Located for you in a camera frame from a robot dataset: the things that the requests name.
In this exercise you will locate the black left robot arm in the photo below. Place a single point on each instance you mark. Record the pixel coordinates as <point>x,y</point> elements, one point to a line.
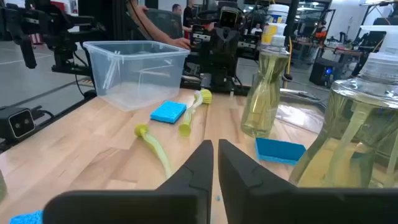
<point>222,74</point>

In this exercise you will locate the clear rectangular storage tub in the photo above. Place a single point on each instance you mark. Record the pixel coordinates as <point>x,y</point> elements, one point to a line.
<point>136,77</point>

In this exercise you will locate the dark blue sponge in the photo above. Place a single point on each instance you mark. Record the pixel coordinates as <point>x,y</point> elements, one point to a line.
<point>280,149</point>

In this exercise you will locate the black computer tower blue light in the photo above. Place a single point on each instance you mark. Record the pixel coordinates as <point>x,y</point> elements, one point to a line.
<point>320,74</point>

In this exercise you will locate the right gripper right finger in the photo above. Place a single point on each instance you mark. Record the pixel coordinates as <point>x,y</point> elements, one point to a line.
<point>264,205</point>

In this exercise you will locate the person's forearm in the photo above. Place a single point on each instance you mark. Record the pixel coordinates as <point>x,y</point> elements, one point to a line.
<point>152,26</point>

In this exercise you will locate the black stereo camera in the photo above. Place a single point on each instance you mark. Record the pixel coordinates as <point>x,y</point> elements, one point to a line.
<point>20,123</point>

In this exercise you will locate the clear yellow soap pump bottle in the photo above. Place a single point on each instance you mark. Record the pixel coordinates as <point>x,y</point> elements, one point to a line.
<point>264,102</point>
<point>357,130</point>

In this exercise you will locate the yellow-green dish brush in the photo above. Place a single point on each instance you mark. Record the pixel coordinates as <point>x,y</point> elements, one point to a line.
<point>141,130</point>
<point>185,129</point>

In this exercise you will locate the grey mesh office chair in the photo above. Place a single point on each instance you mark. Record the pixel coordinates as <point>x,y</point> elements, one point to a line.
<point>168,21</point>

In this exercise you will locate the black articulated equipment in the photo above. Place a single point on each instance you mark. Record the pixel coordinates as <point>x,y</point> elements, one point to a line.
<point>62,37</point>

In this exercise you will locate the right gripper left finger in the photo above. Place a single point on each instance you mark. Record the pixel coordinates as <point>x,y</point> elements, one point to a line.
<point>186,205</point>

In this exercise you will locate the person's hand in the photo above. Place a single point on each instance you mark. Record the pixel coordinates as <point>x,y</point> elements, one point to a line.
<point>182,43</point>

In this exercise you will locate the person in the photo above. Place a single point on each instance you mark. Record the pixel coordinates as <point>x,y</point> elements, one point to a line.
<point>187,17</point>
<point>320,32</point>
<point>177,9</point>
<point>257,29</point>

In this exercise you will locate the light blue sponge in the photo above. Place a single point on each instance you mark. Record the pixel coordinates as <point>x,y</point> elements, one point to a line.
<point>28,218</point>
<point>168,112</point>

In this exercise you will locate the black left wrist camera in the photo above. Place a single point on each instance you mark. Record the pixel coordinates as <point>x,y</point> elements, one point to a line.
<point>229,18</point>

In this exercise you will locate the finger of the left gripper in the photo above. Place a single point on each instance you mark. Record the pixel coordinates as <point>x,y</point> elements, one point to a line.
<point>220,45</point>
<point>232,45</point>

